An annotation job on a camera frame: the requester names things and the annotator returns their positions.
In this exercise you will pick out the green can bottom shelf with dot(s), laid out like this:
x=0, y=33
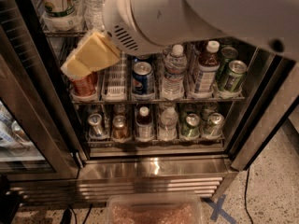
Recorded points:
x=190, y=127

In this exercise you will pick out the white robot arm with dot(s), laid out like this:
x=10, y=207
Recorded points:
x=139, y=27

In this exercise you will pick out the water bottle middle shelf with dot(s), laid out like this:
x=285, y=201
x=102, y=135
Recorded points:
x=175, y=64

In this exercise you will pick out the green can bottom right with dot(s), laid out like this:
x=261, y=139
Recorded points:
x=213, y=126

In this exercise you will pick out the clear plastic bin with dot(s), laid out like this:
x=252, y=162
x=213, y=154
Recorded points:
x=154, y=208

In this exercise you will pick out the green soda can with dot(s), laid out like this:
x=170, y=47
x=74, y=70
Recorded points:
x=226, y=55
x=232, y=76

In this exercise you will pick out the front green soda can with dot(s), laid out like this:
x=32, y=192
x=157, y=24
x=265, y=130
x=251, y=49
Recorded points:
x=232, y=76

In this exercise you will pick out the silver can bottom shelf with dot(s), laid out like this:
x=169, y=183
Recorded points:
x=95, y=122

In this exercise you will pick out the glass fridge door left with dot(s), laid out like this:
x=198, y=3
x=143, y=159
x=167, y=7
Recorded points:
x=37, y=141

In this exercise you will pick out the water bottle bottom shelf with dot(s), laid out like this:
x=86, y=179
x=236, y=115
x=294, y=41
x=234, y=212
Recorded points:
x=167, y=127

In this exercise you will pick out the gold can bottom shelf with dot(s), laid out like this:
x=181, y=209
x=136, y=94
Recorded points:
x=120, y=128

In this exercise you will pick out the blue pepsi can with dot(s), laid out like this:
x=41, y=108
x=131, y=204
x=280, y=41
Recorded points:
x=143, y=80
x=143, y=58

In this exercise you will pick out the middle blue pepsi can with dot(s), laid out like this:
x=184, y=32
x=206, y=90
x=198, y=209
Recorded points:
x=143, y=58

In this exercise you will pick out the steel fridge base grille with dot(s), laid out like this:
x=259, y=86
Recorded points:
x=208, y=177

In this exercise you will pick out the back green soda can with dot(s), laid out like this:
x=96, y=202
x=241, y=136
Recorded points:
x=226, y=55

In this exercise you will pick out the front red soda can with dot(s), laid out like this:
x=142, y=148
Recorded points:
x=85, y=86

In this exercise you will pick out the brown tea bottle middle shelf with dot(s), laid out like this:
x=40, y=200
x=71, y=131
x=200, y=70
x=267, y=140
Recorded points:
x=206, y=68

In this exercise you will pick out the tea bottle bottom shelf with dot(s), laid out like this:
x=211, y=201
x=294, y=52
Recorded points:
x=144, y=124

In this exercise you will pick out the clear water bottle top shelf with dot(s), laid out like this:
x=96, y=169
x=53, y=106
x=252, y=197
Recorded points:
x=94, y=14

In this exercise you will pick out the front blue pepsi can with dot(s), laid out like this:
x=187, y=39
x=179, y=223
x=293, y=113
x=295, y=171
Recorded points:
x=143, y=80

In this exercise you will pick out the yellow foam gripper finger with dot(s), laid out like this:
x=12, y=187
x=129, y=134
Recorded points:
x=94, y=52

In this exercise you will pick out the open fridge door right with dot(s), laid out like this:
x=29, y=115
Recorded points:
x=278, y=101

